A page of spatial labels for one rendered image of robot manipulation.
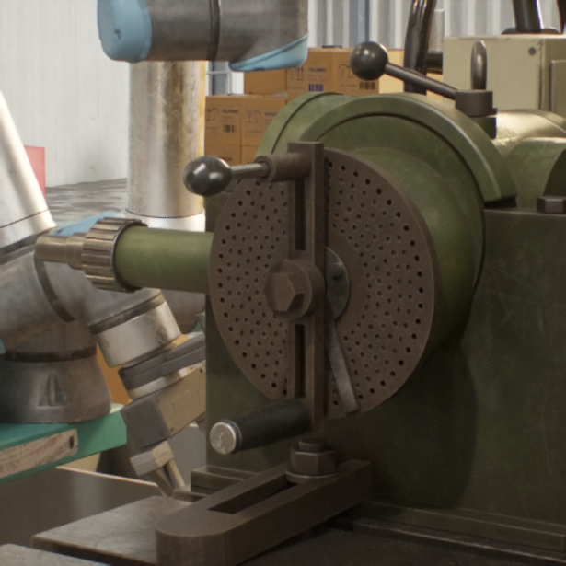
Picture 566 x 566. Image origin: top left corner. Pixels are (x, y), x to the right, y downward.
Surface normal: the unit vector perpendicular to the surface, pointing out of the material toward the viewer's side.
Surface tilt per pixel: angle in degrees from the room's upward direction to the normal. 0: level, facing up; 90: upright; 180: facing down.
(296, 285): 60
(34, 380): 70
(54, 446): 90
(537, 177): 53
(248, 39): 116
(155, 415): 97
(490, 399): 90
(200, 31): 103
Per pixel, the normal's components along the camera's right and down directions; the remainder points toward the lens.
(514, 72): -0.58, 0.11
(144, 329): 0.31, -0.06
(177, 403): 0.83, -0.34
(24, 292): -0.21, -0.03
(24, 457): 0.85, 0.07
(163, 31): 0.26, 0.37
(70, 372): 0.50, -0.22
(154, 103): -0.26, 0.26
